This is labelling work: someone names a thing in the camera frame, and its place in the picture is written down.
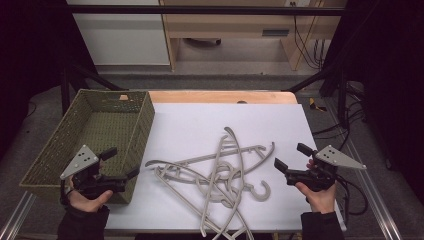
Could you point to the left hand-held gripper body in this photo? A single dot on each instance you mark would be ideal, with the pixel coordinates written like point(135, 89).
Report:
point(80, 161)

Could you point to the dark curtain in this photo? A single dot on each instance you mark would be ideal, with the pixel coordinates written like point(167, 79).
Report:
point(393, 83)
point(30, 50)

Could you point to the black horizontal frame bar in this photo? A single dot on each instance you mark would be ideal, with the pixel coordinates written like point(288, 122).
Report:
point(200, 10)

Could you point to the white paper sheet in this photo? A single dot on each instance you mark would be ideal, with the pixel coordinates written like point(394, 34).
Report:
point(190, 130)

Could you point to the black metal frame leg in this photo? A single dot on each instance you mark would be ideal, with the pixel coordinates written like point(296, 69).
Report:
point(65, 86)
point(341, 96)

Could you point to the person's right hand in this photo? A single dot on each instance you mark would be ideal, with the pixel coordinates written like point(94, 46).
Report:
point(321, 200)

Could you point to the yellow and black tool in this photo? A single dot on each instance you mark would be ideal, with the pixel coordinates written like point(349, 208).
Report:
point(315, 105)

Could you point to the light wooden desk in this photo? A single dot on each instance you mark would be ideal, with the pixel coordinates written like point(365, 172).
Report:
point(226, 25)

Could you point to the person's left hand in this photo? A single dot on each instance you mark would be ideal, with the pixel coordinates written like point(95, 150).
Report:
point(86, 203)

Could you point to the white cabinet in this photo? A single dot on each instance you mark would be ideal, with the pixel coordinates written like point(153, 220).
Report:
point(123, 40)

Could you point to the green woven basket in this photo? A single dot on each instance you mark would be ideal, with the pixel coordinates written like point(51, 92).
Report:
point(106, 126)

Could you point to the aluminium rail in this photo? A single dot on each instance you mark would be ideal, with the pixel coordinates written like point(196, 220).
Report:
point(15, 220)
point(376, 206)

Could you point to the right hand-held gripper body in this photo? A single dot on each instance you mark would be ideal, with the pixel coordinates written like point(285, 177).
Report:
point(336, 158)

